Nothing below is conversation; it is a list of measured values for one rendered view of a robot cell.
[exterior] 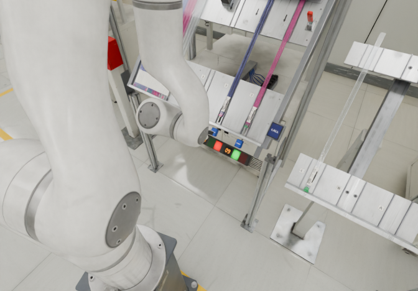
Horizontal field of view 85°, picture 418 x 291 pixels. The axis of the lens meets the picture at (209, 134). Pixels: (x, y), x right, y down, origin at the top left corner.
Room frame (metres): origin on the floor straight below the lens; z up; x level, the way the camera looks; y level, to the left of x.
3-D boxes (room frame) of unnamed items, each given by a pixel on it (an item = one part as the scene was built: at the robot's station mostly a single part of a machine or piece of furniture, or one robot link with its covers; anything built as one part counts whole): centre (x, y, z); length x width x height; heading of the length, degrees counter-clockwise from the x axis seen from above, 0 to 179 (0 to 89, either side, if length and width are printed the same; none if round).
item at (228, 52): (1.24, -0.26, 0.31); 0.70 x 0.65 x 0.62; 57
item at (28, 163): (0.17, 0.24, 1.00); 0.19 x 0.12 x 0.24; 70
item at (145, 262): (0.15, 0.20, 0.79); 0.19 x 0.19 x 0.18
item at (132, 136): (1.24, 0.60, 0.39); 0.24 x 0.24 x 0.78; 57
